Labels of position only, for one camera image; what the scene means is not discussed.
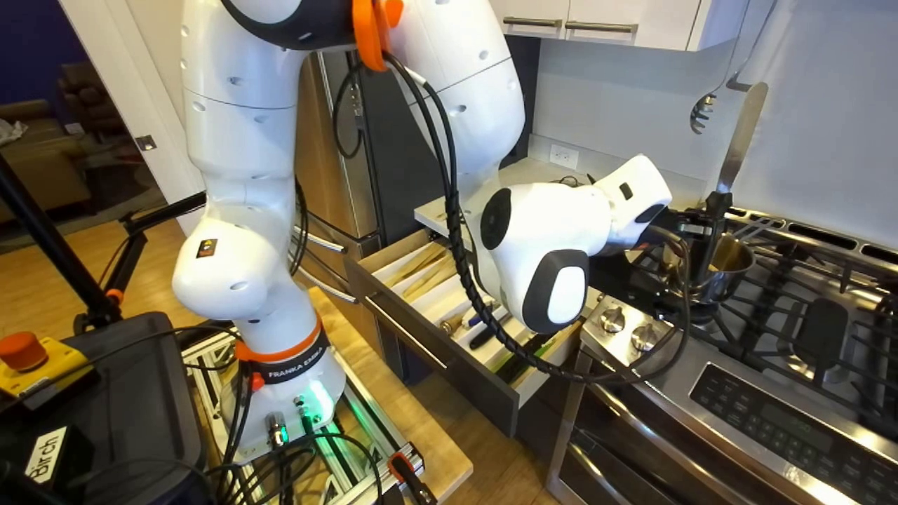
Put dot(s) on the red emergency stop button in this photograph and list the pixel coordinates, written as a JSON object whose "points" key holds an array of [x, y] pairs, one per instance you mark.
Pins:
{"points": [[23, 353]]}

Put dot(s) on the white cutlery tray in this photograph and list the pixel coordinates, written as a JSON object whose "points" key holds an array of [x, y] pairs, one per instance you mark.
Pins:
{"points": [[427, 284]]}

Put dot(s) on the black tripod stand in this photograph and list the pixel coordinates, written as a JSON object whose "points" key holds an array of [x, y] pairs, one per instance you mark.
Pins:
{"points": [[103, 301]]}

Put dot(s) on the stove knob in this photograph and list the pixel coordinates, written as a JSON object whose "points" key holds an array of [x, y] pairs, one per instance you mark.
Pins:
{"points": [[612, 319]]}

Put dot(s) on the wooden kitchen drawer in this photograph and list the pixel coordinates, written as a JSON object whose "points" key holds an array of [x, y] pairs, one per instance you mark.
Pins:
{"points": [[496, 399]]}

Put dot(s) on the stainless steel refrigerator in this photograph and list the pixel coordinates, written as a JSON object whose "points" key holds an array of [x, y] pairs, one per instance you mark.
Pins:
{"points": [[363, 165]]}

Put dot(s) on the steel pot on stove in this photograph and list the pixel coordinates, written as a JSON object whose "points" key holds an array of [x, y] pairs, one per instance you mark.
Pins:
{"points": [[716, 268]]}

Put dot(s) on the stainless steel stove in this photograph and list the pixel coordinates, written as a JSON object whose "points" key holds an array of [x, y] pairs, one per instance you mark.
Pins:
{"points": [[784, 393]]}

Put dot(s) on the white upper cabinets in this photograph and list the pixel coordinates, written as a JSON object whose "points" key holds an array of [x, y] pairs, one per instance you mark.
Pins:
{"points": [[645, 24]]}

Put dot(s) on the black handled knife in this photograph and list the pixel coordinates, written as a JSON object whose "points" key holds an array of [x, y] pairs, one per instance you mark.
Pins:
{"points": [[722, 194]]}

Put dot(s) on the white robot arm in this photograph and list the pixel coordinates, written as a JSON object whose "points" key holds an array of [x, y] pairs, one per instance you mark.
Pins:
{"points": [[448, 125]]}

